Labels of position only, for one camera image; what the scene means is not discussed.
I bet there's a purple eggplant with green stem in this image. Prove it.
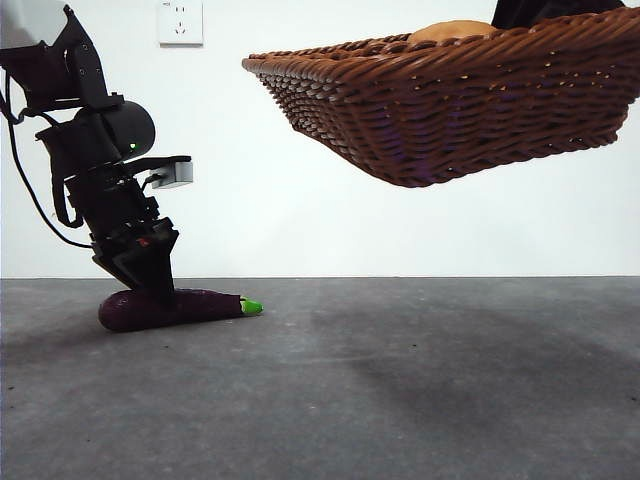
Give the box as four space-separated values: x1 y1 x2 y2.
97 288 265 333

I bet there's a brown woven wicker basket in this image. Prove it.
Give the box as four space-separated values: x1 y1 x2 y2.
241 5 640 189

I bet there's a brown potato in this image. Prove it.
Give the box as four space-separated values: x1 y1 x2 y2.
409 19 499 42

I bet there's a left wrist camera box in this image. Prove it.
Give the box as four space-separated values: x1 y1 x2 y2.
149 155 194 190

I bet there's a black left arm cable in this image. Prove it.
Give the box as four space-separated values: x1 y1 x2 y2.
0 69 94 250

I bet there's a white wall power socket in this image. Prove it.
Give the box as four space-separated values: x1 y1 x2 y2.
158 0 205 47

